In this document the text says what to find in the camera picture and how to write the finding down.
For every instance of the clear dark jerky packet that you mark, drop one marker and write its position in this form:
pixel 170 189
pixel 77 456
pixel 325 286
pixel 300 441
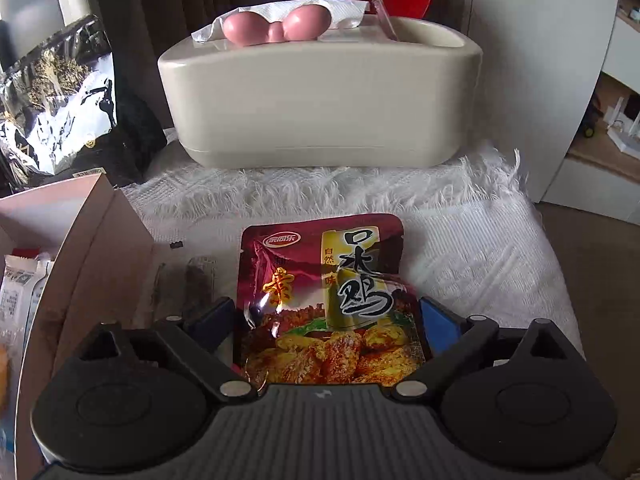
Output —
pixel 183 289

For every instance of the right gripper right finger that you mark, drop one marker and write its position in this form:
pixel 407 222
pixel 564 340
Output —
pixel 457 344

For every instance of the orange bread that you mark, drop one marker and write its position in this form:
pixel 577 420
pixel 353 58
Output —
pixel 5 376

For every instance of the white cabinet shelf unit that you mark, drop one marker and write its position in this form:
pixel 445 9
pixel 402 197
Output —
pixel 542 62

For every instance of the white tissue paper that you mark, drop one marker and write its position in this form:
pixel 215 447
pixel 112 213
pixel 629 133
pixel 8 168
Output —
pixel 345 14

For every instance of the white woven table cloth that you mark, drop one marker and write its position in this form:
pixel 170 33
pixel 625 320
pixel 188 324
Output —
pixel 473 240

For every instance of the white wifi router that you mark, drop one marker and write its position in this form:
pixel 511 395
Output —
pixel 623 131

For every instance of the black plum snack bag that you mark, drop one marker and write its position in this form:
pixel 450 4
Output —
pixel 65 113

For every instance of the blue snack packet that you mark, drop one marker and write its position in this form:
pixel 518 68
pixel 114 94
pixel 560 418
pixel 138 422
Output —
pixel 22 285

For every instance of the pink bow ornament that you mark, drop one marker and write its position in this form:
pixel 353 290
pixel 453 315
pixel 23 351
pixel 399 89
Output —
pixel 305 23

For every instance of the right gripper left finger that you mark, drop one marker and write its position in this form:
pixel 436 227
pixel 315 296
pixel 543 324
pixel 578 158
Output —
pixel 192 343

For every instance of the cream tissue box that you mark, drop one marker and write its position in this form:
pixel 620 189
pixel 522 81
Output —
pixel 355 97

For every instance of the maroon chicken snack pouch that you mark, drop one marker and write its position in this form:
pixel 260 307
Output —
pixel 322 303

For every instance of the pink cardboard box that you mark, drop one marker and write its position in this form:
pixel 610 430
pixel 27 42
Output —
pixel 101 251

